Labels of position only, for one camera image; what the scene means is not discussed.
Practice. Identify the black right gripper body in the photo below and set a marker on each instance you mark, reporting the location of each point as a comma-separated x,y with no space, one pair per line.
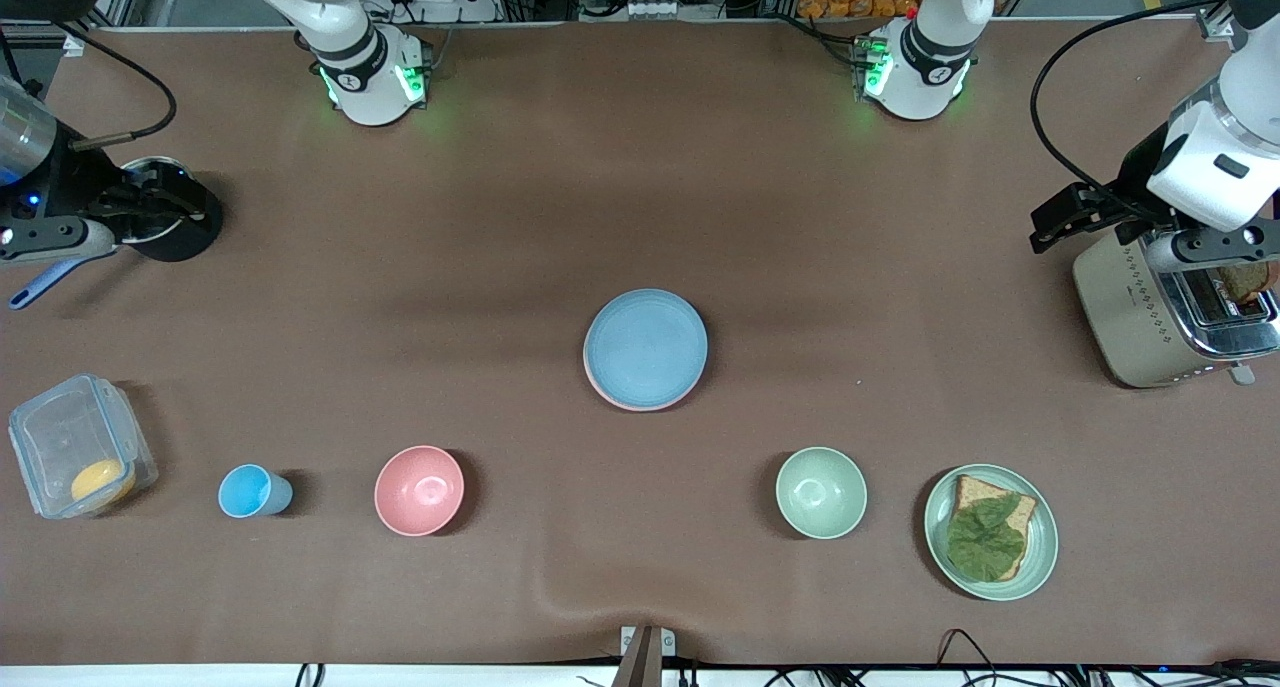
62,189

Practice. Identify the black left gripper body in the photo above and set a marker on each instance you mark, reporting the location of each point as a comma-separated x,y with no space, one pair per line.
1133,184

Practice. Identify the blue plate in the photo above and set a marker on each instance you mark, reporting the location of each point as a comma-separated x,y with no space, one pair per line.
645,347

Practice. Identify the pink plate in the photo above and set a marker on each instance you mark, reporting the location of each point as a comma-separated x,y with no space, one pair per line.
625,407

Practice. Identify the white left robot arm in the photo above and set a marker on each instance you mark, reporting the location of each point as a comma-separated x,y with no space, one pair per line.
930,57

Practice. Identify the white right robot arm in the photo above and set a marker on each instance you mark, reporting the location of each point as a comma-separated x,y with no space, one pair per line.
350,67

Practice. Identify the beige and chrome toaster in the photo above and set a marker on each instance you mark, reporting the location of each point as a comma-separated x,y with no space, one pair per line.
1120,307

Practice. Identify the brown toast slice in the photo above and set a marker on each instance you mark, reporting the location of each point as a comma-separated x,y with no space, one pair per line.
1248,282

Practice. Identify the clear plastic lidded container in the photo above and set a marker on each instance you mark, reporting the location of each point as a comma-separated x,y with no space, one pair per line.
60,437

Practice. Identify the yellow round food item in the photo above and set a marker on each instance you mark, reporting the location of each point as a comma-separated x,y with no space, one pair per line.
102,483

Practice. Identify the brown bread slice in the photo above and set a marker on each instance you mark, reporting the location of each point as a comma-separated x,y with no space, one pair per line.
975,489

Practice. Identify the blue cup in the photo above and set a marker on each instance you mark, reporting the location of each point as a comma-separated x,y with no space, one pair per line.
245,491

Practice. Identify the green lettuce leaf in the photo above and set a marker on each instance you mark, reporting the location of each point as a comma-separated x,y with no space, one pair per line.
985,542

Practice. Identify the green plate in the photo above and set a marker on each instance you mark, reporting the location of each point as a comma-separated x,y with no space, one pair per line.
1040,557

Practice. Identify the green bowl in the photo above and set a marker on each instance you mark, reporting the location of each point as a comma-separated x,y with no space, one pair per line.
820,492

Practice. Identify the pink bowl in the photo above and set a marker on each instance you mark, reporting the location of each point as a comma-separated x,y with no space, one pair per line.
420,490

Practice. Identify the aluminium frame profile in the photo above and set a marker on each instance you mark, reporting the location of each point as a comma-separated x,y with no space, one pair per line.
1215,22

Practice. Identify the metal table edge bracket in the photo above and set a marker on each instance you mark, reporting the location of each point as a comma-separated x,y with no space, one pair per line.
647,652

